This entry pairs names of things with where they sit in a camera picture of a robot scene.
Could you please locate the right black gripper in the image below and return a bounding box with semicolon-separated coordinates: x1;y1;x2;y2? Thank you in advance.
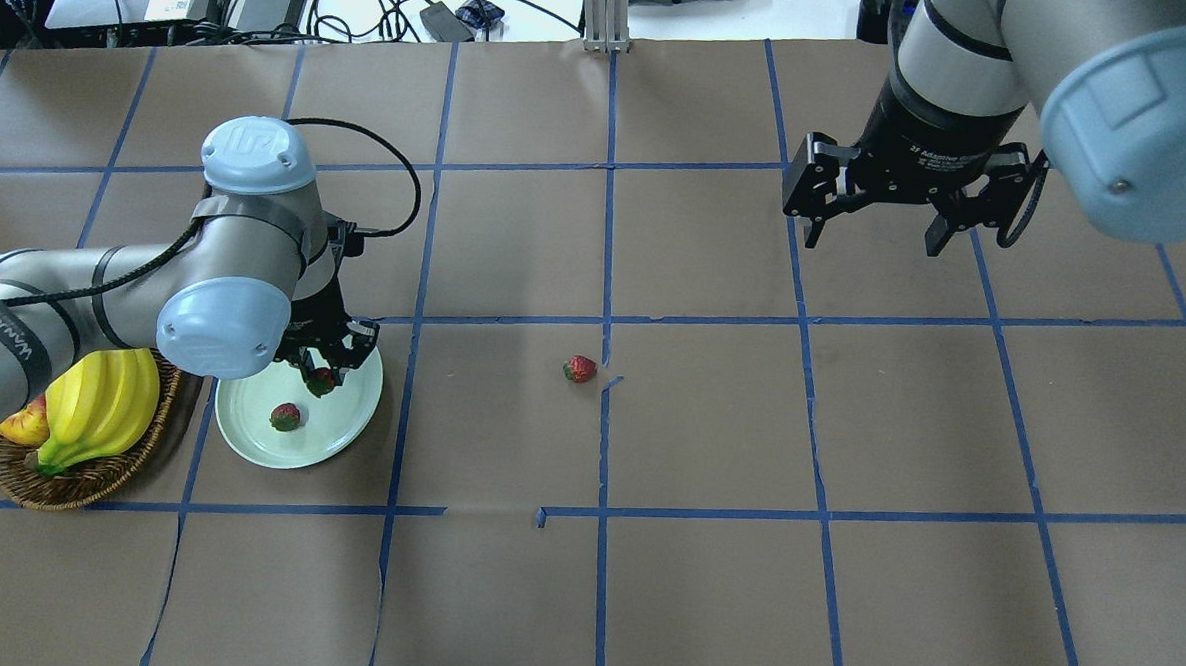
782;83;1050;258

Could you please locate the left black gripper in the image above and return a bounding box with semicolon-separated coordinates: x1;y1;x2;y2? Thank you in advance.
278;216;377;391

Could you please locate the red strawberry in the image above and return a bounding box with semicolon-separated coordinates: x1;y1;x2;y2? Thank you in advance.
562;354;598;385
305;367;339;398
269;403;304;433

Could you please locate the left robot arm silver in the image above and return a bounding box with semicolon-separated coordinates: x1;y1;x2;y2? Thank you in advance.
0;116;378;422

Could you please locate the pale green plate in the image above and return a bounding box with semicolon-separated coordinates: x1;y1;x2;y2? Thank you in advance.
213;350;385;470

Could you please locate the yellow banana bunch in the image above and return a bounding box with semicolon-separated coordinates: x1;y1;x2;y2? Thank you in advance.
37;348;161;478

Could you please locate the woven wicker basket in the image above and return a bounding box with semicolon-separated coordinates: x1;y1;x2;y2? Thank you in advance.
0;348;195;511

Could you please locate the red yellow apple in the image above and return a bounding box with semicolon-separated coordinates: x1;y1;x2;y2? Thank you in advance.
0;393;50;447

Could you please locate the aluminium frame post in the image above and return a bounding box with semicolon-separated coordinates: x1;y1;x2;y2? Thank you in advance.
580;0;632;53

